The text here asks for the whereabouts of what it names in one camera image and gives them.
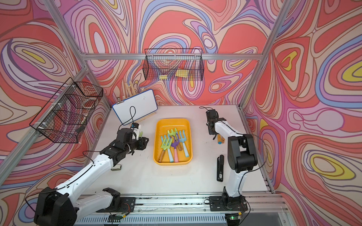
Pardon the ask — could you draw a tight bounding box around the yellow plastic storage tray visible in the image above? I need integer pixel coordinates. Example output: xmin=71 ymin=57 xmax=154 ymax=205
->
xmin=153 ymin=118 xmax=193 ymax=166

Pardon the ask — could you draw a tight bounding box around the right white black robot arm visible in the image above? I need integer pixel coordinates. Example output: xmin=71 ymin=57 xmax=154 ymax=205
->
xmin=206 ymin=109 xmax=258 ymax=208

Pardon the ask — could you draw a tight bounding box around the small silver binder clip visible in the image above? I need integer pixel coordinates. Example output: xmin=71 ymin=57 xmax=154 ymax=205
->
xmin=111 ymin=165 xmax=122 ymax=171

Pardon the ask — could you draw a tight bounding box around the black stapler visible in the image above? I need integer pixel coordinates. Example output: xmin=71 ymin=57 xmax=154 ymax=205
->
xmin=216 ymin=155 xmax=224 ymax=182

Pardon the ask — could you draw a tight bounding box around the black wire basket back wall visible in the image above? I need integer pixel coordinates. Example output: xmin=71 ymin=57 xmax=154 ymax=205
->
xmin=142 ymin=48 xmax=205 ymax=81

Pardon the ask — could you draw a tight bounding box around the small yellow note in basket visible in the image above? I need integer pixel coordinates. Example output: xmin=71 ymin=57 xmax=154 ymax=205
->
xmin=159 ymin=75 xmax=168 ymax=80

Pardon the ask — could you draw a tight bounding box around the purple fork pink handle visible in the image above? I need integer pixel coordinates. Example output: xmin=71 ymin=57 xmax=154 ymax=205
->
xmin=171 ymin=135 xmax=179 ymax=163

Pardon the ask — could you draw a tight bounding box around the black wire basket left wall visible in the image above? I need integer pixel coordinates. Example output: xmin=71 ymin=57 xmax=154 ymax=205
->
xmin=29 ymin=78 xmax=103 ymax=144

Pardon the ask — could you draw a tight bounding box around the light blue rake pale handle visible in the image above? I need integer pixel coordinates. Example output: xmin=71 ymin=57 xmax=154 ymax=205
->
xmin=179 ymin=130 xmax=189 ymax=158

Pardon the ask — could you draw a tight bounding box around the green circuit board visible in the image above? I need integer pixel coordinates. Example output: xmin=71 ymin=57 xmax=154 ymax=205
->
xmin=108 ymin=214 xmax=127 ymax=222

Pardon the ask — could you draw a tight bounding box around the wooden easel stand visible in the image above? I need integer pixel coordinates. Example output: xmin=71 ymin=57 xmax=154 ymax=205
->
xmin=116 ymin=81 xmax=145 ymax=104

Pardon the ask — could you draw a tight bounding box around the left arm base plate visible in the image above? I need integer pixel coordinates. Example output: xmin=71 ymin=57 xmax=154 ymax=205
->
xmin=97 ymin=197 xmax=136 ymax=213

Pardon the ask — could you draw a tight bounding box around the green fork blue handle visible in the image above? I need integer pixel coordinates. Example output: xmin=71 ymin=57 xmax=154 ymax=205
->
xmin=161 ymin=135 xmax=174 ymax=163

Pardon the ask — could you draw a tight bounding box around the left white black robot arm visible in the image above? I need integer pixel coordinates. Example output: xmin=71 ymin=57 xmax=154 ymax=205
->
xmin=34 ymin=123 xmax=149 ymax=226

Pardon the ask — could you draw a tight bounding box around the teal rake yellow handle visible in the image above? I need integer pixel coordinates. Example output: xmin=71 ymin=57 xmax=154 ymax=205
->
xmin=217 ymin=134 xmax=222 ymax=144

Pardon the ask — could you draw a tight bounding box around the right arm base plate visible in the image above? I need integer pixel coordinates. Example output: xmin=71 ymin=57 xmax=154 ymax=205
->
xmin=208 ymin=195 xmax=248 ymax=213

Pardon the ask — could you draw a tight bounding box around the yellow sponge in basket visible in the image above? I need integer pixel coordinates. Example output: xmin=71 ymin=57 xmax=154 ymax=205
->
xmin=175 ymin=69 xmax=189 ymax=78

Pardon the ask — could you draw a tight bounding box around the black wire basket wall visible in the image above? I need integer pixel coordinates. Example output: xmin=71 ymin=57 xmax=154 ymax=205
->
xmin=29 ymin=78 xmax=103 ymax=144
xmin=142 ymin=48 xmax=205 ymax=81

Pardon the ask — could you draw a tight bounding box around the blue framed whiteboard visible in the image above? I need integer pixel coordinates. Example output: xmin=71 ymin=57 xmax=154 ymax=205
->
xmin=112 ymin=89 xmax=158 ymax=125

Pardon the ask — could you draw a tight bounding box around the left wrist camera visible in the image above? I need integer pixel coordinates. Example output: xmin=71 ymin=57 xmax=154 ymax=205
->
xmin=130 ymin=122 xmax=140 ymax=140

